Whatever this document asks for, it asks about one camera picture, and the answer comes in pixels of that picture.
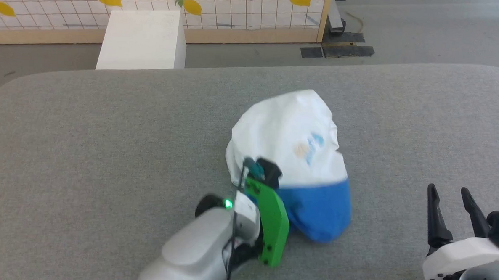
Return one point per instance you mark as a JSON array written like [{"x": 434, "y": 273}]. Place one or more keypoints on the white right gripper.
[{"x": 459, "y": 256}]

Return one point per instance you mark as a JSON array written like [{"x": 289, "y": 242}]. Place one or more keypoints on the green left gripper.
[{"x": 273, "y": 225}]

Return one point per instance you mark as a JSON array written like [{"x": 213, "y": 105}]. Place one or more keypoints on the white and blue t-shirt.
[{"x": 283, "y": 129}]

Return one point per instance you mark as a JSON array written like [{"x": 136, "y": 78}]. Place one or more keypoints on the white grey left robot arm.
[{"x": 194, "y": 251}]

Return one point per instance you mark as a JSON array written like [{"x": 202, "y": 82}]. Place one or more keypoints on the large black floor mat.
[{"x": 348, "y": 47}]

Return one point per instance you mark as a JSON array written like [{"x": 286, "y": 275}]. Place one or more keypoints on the metal stand leg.
[{"x": 336, "y": 21}]

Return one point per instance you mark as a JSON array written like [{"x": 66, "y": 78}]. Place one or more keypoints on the lemon print tile panel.
[{"x": 238, "y": 9}]

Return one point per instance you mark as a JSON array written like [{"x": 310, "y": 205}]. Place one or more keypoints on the white box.
[{"x": 140, "y": 38}]

